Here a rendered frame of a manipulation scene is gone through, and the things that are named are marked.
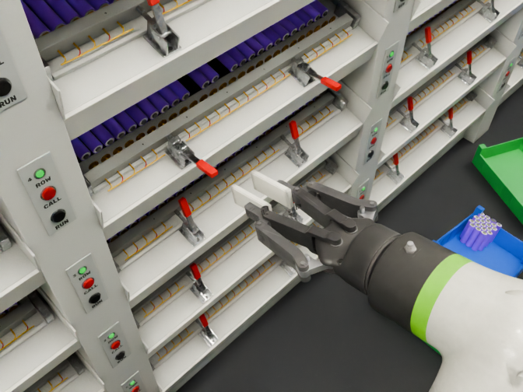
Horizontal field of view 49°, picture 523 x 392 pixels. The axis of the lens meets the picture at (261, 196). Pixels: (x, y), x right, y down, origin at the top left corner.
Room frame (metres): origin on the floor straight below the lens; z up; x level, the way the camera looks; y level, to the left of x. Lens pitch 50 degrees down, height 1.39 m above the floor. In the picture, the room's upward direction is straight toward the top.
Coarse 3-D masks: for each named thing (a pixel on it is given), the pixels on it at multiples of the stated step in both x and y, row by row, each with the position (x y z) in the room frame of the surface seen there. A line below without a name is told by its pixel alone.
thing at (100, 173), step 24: (336, 24) 0.89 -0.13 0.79; (288, 48) 0.81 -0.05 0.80; (312, 48) 0.84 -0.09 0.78; (264, 72) 0.76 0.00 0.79; (216, 96) 0.69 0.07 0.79; (192, 120) 0.65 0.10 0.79; (144, 144) 0.59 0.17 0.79; (96, 168) 0.54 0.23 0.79; (120, 168) 0.55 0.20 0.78; (144, 168) 0.56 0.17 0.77
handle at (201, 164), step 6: (186, 150) 0.59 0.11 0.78; (186, 156) 0.58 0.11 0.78; (192, 156) 0.58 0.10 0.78; (192, 162) 0.57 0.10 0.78; (198, 162) 0.56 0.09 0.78; (204, 162) 0.56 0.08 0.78; (198, 168) 0.56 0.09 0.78; (204, 168) 0.55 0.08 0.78; (210, 168) 0.55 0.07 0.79; (210, 174) 0.54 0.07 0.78; (216, 174) 0.54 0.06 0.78
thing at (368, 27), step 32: (320, 0) 0.97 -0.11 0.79; (352, 0) 0.94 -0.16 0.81; (352, 32) 0.91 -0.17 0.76; (256, 64) 0.80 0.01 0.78; (320, 64) 0.82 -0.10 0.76; (352, 64) 0.85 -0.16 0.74; (192, 96) 0.71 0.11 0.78; (256, 96) 0.73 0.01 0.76; (288, 96) 0.74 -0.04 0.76; (224, 128) 0.66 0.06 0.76; (256, 128) 0.68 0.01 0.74; (96, 160) 0.57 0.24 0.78; (160, 160) 0.59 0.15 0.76; (128, 192) 0.53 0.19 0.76; (160, 192) 0.54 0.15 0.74; (128, 224) 0.51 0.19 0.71
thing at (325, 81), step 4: (308, 68) 0.77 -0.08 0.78; (308, 72) 0.77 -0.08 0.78; (312, 72) 0.77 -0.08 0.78; (312, 76) 0.76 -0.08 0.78; (316, 76) 0.76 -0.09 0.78; (320, 76) 0.76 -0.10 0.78; (320, 80) 0.75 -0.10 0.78; (324, 80) 0.74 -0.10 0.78; (328, 80) 0.74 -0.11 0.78; (332, 80) 0.74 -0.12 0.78; (324, 84) 0.74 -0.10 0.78; (328, 84) 0.74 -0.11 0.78; (332, 84) 0.73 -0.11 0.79; (336, 84) 0.73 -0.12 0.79; (340, 84) 0.73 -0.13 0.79; (332, 88) 0.73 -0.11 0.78; (336, 88) 0.72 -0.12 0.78; (340, 88) 0.73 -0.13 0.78
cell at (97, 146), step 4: (88, 132) 0.60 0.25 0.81; (80, 136) 0.60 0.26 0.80; (84, 136) 0.59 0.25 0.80; (88, 136) 0.59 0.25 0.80; (92, 136) 0.60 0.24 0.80; (84, 140) 0.59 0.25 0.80; (88, 140) 0.59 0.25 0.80; (92, 140) 0.59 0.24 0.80; (96, 140) 0.59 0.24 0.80; (88, 144) 0.58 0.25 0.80; (92, 144) 0.58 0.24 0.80; (96, 144) 0.58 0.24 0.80; (100, 144) 0.59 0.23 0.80; (92, 148) 0.58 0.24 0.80; (96, 148) 0.58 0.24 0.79; (100, 148) 0.58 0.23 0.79; (96, 152) 0.58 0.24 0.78
